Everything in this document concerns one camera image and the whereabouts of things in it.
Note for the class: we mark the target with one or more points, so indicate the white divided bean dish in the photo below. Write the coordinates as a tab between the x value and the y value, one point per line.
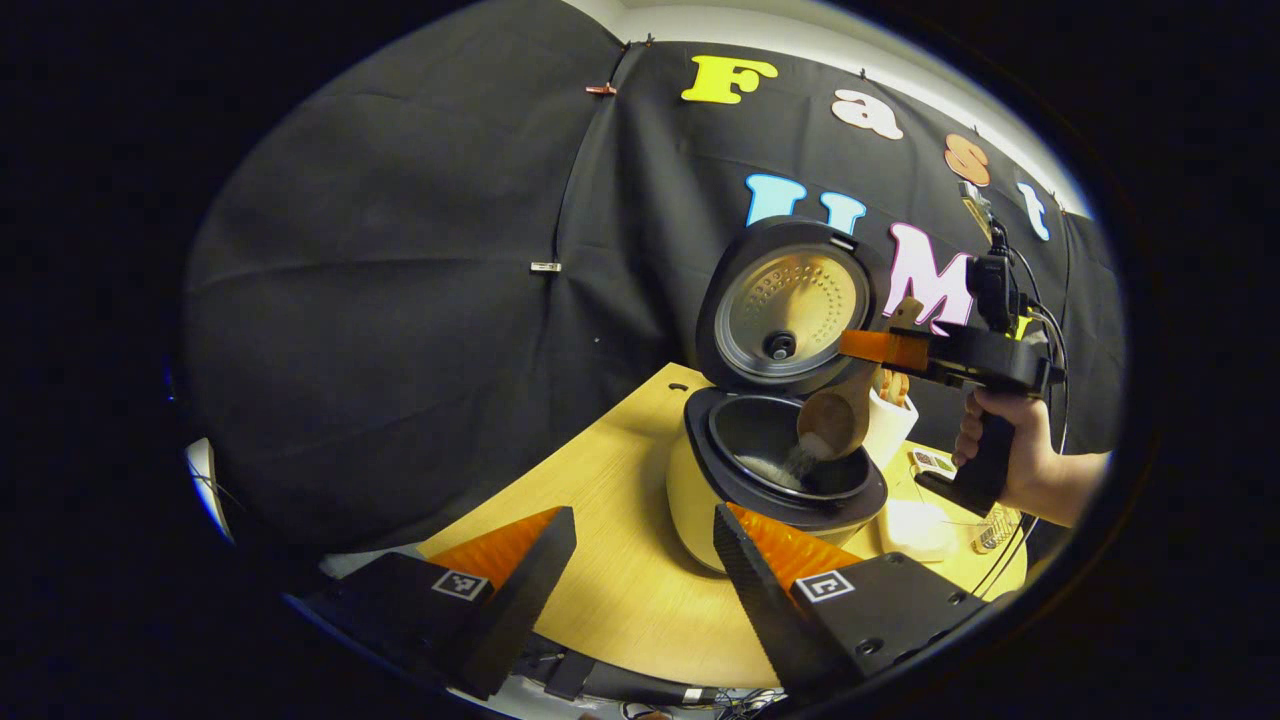
932	462

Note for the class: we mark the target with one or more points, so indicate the black backdrop cloth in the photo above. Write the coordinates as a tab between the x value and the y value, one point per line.
350	300

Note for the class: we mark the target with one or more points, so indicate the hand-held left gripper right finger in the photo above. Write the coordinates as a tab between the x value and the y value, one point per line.
760	590

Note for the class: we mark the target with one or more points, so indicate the white toaster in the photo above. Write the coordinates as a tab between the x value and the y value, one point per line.
890	435

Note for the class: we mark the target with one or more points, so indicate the wooden spoon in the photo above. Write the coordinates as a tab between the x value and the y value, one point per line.
835	420

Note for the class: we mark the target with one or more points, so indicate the toasted bread slice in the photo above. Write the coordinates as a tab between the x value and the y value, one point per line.
886	385
901	390

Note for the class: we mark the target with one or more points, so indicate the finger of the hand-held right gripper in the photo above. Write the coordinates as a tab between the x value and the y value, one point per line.
885	348

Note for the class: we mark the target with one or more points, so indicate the dark lidded rice cooker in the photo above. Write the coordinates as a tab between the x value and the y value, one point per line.
700	500

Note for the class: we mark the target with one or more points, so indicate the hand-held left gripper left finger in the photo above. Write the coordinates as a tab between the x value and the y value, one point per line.
525	600

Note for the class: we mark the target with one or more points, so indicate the white rice heap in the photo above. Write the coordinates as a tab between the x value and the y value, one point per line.
800	462

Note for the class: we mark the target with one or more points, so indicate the white rice container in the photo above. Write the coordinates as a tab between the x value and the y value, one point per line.
915	530

